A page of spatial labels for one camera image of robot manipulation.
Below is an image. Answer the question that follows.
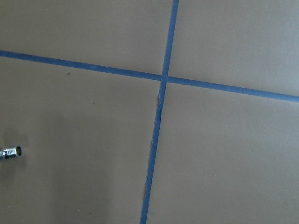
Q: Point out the chrome angle valve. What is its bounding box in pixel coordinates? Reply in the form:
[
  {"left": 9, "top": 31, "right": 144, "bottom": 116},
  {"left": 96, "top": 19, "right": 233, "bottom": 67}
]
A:
[{"left": 0, "top": 146, "right": 22, "bottom": 160}]

